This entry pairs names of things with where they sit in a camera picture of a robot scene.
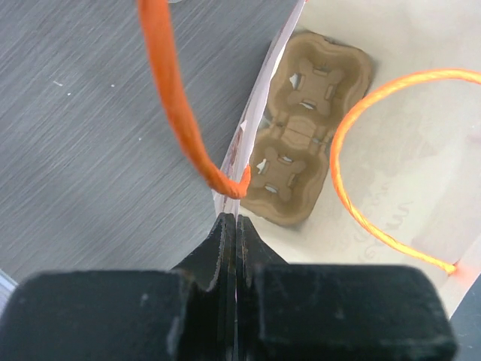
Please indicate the cardboard cup carrier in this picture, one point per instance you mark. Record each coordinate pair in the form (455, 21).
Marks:
(316, 83)

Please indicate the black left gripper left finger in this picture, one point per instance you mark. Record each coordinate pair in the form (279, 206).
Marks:
(186, 313)

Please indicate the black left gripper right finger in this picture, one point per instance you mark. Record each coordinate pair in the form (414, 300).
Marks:
(334, 312)

